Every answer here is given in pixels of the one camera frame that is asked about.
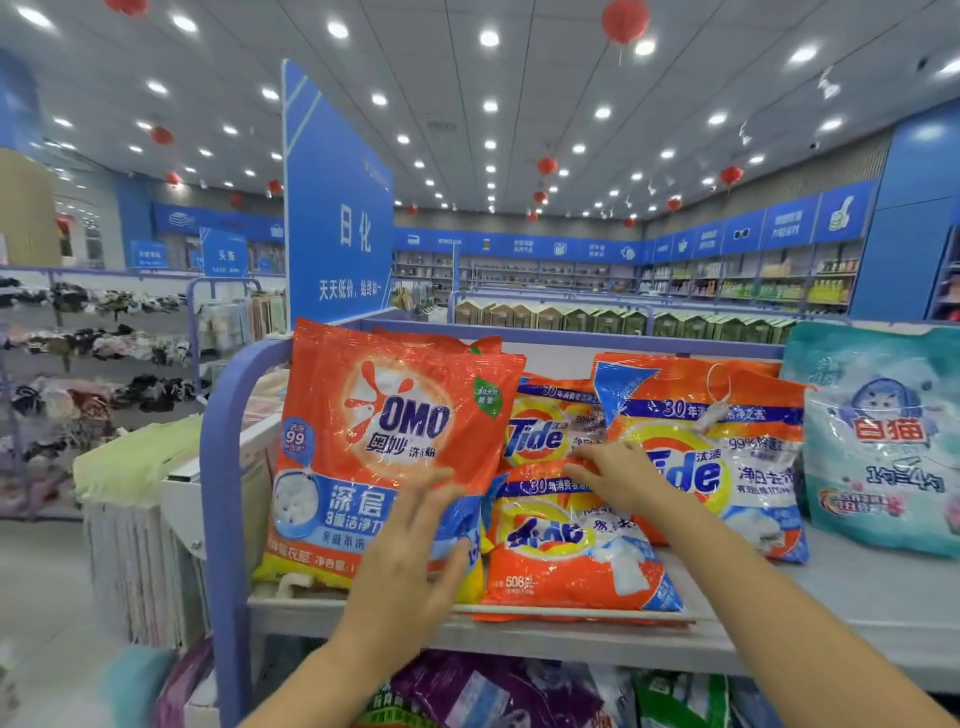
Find person's left hand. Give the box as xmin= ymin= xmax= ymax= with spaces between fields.
xmin=333 ymin=465 xmax=471 ymax=677

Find person's right hand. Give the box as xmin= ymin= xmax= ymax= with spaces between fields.
xmin=562 ymin=438 xmax=686 ymax=528

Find large orange detergent bag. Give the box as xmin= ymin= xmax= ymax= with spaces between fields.
xmin=502 ymin=375 xmax=605 ymax=470
xmin=592 ymin=352 xmax=812 ymax=566
xmin=480 ymin=462 xmax=686 ymax=617

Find orange detergent bag red swirl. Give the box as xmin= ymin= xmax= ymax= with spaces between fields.
xmin=255 ymin=318 xmax=528 ymax=602

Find small orange detergent bag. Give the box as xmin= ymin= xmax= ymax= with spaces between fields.
xmin=442 ymin=331 xmax=507 ymax=357

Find teal detergent bag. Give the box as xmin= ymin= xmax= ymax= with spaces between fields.
xmin=780 ymin=319 xmax=960 ymax=561

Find grey shelf with blue frame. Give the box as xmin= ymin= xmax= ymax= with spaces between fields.
xmin=198 ymin=318 xmax=960 ymax=728

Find person's right forearm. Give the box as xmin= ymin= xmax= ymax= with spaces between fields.
xmin=645 ymin=487 xmax=960 ymax=728

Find row of green boxes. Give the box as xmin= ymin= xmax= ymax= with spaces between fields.
xmin=454 ymin=300 xmax=797 ymax=344

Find pale green flat packages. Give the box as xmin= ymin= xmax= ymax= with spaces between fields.
xmin=72 ymin=412 xmax=204 ymax=504

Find small blue hanging sign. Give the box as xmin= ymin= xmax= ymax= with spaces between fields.
xmin=202 ymin=228 xmax=251 ymax=279

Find blue aisle sign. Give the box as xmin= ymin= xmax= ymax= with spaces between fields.
xmin=282 ymin=60 xmax=396 ymax=326

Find display rack with packaged goods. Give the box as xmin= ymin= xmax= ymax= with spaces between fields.
xmin=0 ymin=267 xmax=287 ymax=519

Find hanging red lanterns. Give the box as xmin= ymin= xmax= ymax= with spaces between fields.
xmin=52 ymin=0 xmax=747 ymax=219

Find ceiling spotlights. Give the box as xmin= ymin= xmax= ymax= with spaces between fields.
xmin=15 ymin=0 xmax=960 ymax=204

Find beige pillar blue top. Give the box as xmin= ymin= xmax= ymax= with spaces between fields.
xmin=0 ymin=48 xmax=65 ymax=272

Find far wall racks with goods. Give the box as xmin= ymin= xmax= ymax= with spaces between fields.
xmin=393 ymin=247 xmax=864 ymax=320

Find blue wall sign band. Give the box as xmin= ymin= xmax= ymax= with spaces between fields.
xmin=150 ymin=180 xmax=879 ymax=269

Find wall rack with pink goods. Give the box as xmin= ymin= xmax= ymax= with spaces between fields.
xmin=930 ymin=225 xmax=960 ymax=324

